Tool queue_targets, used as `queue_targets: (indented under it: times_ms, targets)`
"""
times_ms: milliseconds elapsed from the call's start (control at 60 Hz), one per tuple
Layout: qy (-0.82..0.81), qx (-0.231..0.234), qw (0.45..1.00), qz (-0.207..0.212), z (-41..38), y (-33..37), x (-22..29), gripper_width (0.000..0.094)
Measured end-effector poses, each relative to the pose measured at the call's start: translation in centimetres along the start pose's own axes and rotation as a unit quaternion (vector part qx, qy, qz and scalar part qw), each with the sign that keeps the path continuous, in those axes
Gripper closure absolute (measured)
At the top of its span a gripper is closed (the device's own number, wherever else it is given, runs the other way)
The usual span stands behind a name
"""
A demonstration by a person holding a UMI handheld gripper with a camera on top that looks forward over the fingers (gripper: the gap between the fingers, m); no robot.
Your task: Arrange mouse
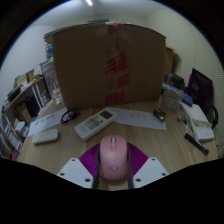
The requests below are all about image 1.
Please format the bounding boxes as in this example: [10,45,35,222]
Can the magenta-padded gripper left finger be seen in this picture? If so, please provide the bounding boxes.
[56,143,101,190]

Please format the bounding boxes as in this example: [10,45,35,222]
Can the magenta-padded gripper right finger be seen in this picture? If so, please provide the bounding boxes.
[125,142,170,190]

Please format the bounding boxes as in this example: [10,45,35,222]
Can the pink computer mouse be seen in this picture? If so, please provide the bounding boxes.
[98,134,129,181]

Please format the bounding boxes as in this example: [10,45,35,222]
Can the flat white rectangular device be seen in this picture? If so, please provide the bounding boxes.
[31,128,60,145]

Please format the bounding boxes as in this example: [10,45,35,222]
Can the white remote control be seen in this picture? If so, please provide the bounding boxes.
[73,108,119,142]

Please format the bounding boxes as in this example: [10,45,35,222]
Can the black marker pen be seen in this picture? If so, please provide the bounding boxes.
[184,132,210,156]

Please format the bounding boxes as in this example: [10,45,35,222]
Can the black eyeglasses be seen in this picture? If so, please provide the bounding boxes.
[60,109,80,124]

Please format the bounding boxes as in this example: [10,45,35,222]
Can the small black clip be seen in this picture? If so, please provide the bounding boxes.
[152,106,167,122]

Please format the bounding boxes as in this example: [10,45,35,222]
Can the white book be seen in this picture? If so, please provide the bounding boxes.
[179,101,216,143]

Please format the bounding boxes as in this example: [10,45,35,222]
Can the cluttered shelf unit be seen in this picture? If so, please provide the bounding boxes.
[0,68,51,161]

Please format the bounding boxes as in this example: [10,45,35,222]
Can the clear plastic container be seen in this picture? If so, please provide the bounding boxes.
[162,87,181,111]

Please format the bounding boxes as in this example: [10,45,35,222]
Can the black bin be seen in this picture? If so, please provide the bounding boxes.
[25,95,41,118]

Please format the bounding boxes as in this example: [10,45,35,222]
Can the brown cardboard box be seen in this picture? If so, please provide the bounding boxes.
[14,101,33,124]

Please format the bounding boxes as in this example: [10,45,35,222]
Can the blue book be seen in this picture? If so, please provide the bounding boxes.
[162,82,194,108]

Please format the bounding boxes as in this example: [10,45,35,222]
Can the clear plastic jug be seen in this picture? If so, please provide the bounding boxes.
[42,61,64,106]

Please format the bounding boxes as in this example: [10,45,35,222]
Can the black bag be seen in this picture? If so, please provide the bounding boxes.
[165,72,186,90]

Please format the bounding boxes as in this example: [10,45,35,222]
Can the black monitor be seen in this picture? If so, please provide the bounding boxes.
[186,67,214,116]

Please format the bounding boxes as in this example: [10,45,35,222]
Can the large taped cardboard box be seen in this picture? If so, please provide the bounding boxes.
[52,22,167,111]

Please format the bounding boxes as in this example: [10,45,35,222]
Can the upright open cardboard box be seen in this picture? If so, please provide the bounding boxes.
[164,46,179,76]

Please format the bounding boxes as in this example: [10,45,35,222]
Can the blue and white cabinet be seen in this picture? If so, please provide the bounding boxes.
[45,43,54,63]

